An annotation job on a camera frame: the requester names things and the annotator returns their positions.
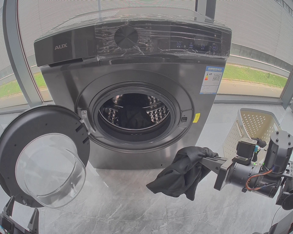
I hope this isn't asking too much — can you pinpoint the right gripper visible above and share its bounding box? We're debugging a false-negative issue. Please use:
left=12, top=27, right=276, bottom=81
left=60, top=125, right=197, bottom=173
left=200, top=154, right=263, bottom=191

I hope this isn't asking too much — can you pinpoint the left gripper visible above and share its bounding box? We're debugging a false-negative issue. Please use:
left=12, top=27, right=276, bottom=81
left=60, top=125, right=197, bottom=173
left=0, top=196, right=40, bottom=234

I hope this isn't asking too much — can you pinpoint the black garment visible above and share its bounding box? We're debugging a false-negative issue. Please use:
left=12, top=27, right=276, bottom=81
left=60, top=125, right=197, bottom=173
left=146, top=147, right=219, bottom=201

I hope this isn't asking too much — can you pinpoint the cream laundry basket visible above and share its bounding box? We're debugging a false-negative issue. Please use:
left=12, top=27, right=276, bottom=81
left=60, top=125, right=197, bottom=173
left=222, top=108, right=283, bottom=165

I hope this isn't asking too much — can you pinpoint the washing machine door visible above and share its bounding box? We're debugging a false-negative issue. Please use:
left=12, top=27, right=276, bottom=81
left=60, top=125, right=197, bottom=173
left=0, top=104, right=96, bottom=209

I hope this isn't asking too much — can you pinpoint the heap of dark clothes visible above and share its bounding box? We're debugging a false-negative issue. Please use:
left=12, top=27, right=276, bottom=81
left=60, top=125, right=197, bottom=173
left=119, top=107, right=152, bottom=130

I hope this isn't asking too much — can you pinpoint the grey washing machine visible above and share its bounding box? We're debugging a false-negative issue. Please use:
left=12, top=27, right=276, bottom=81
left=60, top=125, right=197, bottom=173
left=34, top=19, right=232, bottom=169

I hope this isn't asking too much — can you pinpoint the window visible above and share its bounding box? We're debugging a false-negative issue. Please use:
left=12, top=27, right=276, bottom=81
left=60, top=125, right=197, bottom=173
left=0, top=0, right=293, bottom=110

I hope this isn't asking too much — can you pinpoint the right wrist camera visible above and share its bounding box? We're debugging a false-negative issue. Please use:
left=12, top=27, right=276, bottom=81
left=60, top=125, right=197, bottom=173
left=232, top=138, right=259, bottom=165

